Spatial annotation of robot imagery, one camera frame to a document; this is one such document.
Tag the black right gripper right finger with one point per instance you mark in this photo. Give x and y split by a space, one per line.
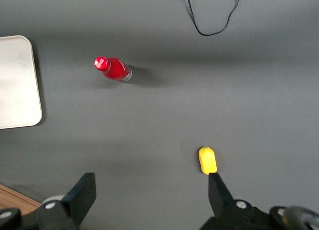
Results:
221 202

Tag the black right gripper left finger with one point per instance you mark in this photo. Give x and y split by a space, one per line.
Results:
79 197

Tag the beige rectangular tray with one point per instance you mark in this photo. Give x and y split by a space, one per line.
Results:
17 85

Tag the yellow lemon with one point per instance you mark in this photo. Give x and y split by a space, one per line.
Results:
208 161

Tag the wooden drawer cabinet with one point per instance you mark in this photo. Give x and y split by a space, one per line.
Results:
12 197

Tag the red cola bottle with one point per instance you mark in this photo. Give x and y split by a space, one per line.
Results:
113 69

